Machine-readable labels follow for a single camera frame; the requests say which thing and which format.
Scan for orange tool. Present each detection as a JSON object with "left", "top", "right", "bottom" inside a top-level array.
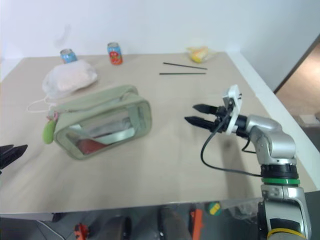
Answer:
[
  {"left": 188, "top": 208, "right": 205, "bottom": 239},
  {"left": 73, "top": 222, "right": 91, "bottom": 240}
]

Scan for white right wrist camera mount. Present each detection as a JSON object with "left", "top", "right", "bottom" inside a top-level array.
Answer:
[{"left": 221, "top": 84, "right": 244, "bottom": 135}]

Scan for green and yellow ball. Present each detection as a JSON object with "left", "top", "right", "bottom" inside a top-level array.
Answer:
[{"left": 204, "top": 200, "right": 222, "bottom": 216}]

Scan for yellow snack bag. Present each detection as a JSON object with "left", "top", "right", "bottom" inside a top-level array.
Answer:
[{"left": 185, "top": 45, "right": 219, "bottom": 64}]

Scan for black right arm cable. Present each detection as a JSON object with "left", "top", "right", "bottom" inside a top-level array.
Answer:
[{"left": 200, "top": 106, "right": 264, "bottom": 178}]

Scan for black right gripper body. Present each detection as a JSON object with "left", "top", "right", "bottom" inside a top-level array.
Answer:
[{"left": 211, "top": 105, "right": 232, "bottom": 134}]

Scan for black chopstick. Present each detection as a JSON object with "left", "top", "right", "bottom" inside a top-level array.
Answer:
[
  {"left": 162, "top": 61, "right": 209, "bottom": 71},
  {"left": 158, "top": 72, "right": 207, "bottom": 76}
]

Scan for green transparent toiletry bag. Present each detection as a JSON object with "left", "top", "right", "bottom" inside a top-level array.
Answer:
[{"left": 53, "top": 84, "right": 153, "bottom": 161}]

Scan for red and blue drink can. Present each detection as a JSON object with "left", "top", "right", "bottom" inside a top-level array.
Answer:
[{"left": 107, "top": 42, "right": 124, "bottom": 67}]

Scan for white drawstring cord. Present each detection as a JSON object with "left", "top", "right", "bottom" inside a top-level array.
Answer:
[{"left": 27, "top": 96, "right": 55, "bottom": 114}]

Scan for white plastic bag pink contents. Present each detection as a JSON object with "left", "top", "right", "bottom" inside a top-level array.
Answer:
[{"left": 41, "top": 60, "right": 99, "bottom": 101}]

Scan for green charm zipper pull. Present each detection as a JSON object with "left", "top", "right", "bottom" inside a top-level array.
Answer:
[{"left": 42, "top": 112, "right": 59, "bottom": 145}]

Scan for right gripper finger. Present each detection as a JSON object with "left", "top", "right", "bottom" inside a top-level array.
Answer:
[
  {"left": 184, "top": 115, "right": 216, "bottom": 131},
  {"left": 192, "top": 103, "right": 218, "bottom": 116}
]

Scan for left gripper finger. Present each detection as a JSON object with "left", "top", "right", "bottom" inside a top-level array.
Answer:
[
  {"left": 0, "top": 144, "right": 15, "bottom": 156},
  {"left": 0, "top": 144, "right": 29, "bottom": 171}
]

